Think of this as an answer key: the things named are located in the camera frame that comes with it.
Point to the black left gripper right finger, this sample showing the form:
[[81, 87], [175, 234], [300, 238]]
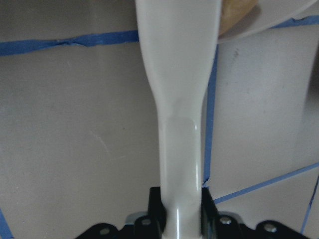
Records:
[[208, 214]]

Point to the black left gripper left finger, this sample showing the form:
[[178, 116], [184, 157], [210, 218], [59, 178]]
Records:
[[156, 210]]

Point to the white brush with dark bristles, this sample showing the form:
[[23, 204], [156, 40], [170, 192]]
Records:
[[178, 40]]

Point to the white plastic dustpan scoop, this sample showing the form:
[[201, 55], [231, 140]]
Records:
[[266, 14]]

